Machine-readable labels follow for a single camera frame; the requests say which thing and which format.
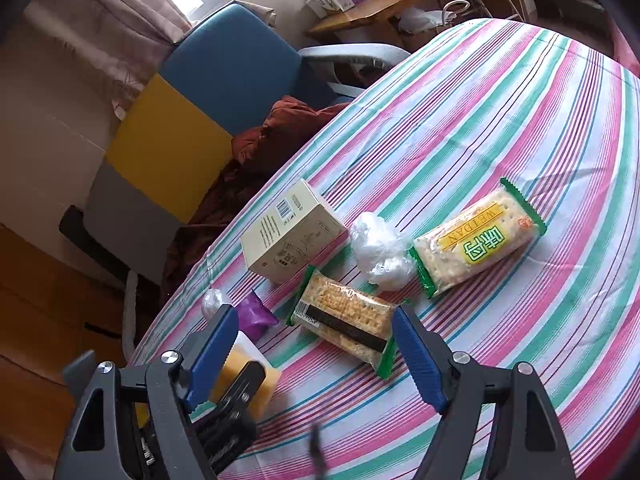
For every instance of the pale mesh scrubber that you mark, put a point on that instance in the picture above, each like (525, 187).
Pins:
(215, 301)

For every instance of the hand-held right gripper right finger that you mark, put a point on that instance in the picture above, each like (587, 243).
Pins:
(420, 360)

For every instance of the purple plastic bag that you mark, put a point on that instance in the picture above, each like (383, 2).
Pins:
(255, 315)

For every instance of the wooden wardrobe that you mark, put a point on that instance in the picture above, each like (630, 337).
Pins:
(40, 310)

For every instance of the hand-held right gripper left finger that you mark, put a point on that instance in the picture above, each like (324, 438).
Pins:
(212, 360)

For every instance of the wooden shelf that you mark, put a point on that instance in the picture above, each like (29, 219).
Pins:
(380, 5)

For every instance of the cracker packet facing up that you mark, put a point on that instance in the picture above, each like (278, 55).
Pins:
(475, 250)

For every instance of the cream cardboard box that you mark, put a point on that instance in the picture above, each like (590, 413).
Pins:
(290, 230)

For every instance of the crumpled translucent bag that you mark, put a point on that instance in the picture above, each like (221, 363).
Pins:
(417, 19)

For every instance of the cracker packet with barcode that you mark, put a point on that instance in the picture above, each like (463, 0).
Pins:
(345, 317)

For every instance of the pink patterned curtain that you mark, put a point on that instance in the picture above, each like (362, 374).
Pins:
(125, 20)

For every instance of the grey yellow blue chair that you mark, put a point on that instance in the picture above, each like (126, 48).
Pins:
(240, 70)

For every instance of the rust brown garment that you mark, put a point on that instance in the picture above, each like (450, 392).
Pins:
(260, 145)

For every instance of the black rolled mat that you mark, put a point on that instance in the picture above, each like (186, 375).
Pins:
(75, 227)

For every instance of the white plastic bag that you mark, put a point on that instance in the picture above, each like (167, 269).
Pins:
(380, 255)

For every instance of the yellow sponge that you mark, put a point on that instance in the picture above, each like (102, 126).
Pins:
(272, 382)

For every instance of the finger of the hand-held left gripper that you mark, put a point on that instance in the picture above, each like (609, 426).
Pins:
(245, 390)

